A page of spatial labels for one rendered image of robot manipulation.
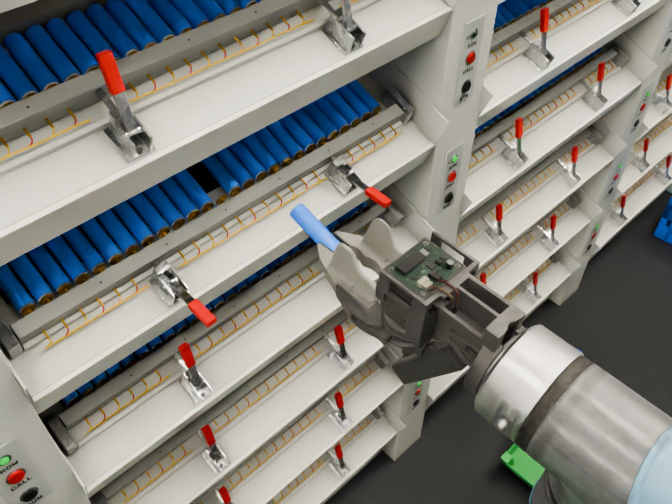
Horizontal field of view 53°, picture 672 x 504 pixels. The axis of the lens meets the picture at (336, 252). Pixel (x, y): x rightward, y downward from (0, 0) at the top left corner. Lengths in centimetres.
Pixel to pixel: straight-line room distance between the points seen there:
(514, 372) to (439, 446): 121
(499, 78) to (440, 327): 60
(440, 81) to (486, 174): 35
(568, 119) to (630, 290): 89
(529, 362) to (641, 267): 174
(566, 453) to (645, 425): 6
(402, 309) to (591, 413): 17
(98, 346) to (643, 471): 52
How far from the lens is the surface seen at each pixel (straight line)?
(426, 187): 103
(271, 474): 131
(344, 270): 63
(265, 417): 113
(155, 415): 93
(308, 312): 100
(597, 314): 209
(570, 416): 54
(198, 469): 110
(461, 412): 180
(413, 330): 59
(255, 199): 82
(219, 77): 70
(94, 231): 79
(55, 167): 63
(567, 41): 125
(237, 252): 81
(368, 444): 156
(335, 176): 88
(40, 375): 75
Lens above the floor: 153
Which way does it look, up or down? 46 degrees down
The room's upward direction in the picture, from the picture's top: straight up
